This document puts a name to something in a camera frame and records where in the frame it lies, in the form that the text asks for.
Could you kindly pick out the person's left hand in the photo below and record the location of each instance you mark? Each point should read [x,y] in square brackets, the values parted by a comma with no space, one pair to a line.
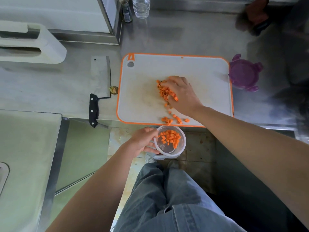
[141,142]

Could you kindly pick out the purple round container lid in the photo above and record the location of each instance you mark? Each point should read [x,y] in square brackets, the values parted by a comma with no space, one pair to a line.
[243,73]

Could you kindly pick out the pile of diced carrot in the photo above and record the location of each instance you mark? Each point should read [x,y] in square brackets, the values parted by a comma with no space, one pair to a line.
[164,91]

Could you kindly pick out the person's right forearm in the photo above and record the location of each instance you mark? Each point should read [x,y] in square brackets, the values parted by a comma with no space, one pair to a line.
[260,152]

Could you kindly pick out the grey right shoe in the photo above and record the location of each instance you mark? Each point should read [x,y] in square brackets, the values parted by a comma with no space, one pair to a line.
[173,164]

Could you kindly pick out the purple lidded container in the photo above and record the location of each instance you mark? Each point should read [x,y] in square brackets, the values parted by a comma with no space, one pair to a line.
[182,147]

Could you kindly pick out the white orange-rimmed cutting board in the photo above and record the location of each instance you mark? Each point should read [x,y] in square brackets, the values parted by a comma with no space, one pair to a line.
[207,79]

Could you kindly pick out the brown carrot top stub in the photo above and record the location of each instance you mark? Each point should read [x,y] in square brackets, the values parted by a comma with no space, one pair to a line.
[114,90]

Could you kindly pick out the dark red cloth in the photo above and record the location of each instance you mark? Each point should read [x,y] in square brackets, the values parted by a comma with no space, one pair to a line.
[257,14]

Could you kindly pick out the small gold-capped bottle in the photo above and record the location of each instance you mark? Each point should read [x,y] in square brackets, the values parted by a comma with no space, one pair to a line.
[126,13]

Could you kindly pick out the person's right hand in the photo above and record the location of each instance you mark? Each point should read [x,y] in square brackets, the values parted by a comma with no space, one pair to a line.
[186,96]

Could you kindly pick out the blue denim shirt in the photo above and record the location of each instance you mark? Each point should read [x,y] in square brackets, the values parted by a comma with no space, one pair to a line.
[200,219]

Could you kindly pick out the blue denim trousers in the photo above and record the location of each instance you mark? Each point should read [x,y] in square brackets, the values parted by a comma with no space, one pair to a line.
[149,190]

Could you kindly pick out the person's left forearm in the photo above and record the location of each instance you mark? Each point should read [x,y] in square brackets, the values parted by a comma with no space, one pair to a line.
[91,193]

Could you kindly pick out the pale green cabinet front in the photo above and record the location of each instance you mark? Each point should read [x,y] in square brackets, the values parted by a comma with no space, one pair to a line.
[82,152]
[241,195]

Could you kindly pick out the clear plastic water bottle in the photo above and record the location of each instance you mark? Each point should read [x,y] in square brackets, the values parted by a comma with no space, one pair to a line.
[141,8]

